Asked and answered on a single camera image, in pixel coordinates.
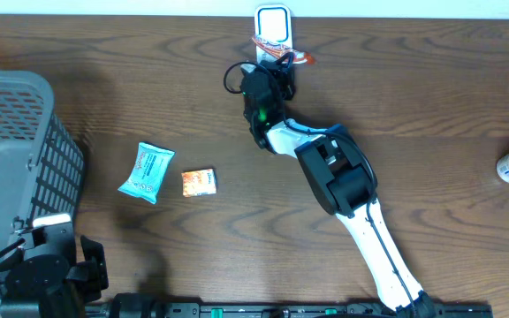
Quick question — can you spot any red Top chocolate bar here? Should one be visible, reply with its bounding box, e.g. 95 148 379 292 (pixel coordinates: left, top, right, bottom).
251 35 316 64

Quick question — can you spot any teal wet wipes pack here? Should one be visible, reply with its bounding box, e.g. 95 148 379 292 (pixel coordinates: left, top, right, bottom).
118 142 175 204

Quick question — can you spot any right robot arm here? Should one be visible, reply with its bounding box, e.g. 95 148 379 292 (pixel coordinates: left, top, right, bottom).
237 53 437 317

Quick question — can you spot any grey plastic basket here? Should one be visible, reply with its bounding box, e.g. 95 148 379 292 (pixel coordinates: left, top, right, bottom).
0 67 87 318

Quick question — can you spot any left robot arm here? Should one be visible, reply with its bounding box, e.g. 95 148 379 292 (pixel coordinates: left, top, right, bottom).
0 223 109 318

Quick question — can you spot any white barcode scanner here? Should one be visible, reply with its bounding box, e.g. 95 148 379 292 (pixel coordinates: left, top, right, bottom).
254 4 293 48

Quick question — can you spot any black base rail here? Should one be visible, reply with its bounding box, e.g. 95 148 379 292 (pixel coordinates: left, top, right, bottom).
85 293 493 318

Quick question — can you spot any small orange box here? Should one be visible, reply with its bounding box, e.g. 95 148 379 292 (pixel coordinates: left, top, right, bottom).
181 169 217 197

